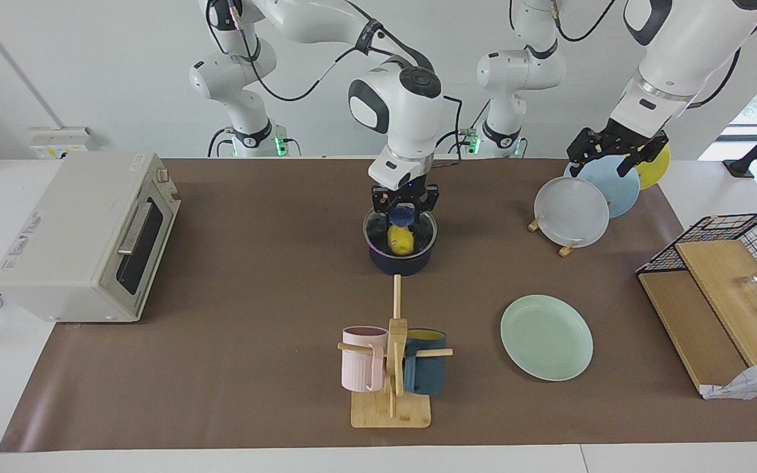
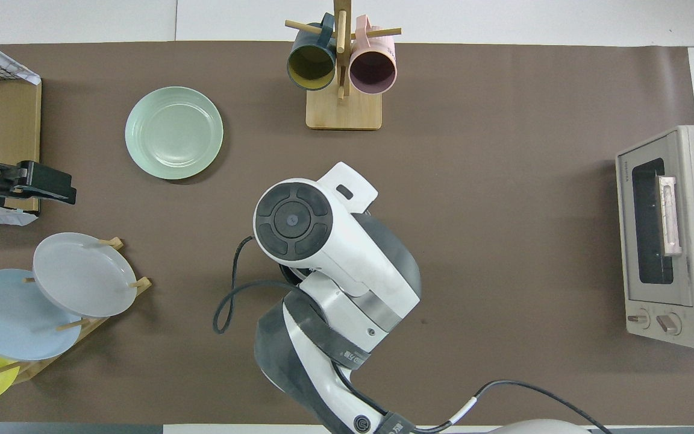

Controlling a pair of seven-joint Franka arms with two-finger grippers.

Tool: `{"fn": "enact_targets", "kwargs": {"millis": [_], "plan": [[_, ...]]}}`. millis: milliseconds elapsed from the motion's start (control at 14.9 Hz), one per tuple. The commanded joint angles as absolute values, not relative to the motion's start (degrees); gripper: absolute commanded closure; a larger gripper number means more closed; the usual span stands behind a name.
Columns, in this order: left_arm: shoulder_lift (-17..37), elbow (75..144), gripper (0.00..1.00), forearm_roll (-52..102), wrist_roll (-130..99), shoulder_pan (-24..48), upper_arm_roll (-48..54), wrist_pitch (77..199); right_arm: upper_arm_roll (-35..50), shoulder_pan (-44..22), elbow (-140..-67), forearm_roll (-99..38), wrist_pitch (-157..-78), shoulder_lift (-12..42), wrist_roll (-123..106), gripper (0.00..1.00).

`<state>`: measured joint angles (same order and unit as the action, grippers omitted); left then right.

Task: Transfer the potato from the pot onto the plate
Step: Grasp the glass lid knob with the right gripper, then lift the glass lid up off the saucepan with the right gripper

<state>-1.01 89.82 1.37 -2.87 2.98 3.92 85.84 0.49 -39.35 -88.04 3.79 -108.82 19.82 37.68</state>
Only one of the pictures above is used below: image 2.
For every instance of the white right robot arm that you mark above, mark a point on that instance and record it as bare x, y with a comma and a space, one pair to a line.
347, 253

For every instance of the grey plate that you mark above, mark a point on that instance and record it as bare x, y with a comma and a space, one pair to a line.
85, 274

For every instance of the light blue plate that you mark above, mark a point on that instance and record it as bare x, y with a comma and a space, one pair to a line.
12, 316

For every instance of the mint green plate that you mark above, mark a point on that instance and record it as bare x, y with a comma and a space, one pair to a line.
173, 132

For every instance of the wooden plate rack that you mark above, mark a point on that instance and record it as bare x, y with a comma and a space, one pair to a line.
34, 367

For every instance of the white checked cloth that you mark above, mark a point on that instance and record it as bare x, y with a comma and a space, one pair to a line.
12, 69

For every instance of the dark teal mug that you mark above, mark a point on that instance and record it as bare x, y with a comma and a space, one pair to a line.
311, 63

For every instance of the wooden mug tree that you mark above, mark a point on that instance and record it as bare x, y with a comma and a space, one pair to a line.
344, 111

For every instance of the pink ribbed mug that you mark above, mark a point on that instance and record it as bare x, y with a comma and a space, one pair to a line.
373, 69

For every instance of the brown table mat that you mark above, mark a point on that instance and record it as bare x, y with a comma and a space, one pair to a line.
503, 181

